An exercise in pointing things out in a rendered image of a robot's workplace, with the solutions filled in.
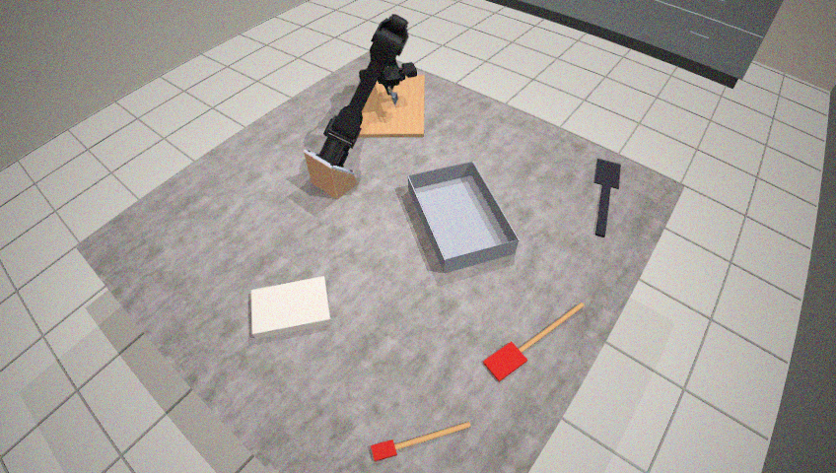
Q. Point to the grey roasting tin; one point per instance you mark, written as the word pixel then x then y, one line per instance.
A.
pixel 464 222

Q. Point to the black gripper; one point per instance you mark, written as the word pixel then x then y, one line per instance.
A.
pixel 409 68

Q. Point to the red spatula with wooden handle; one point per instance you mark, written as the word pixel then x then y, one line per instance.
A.
pixel 510 357

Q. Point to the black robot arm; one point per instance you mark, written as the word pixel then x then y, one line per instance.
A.
pixel 388 41

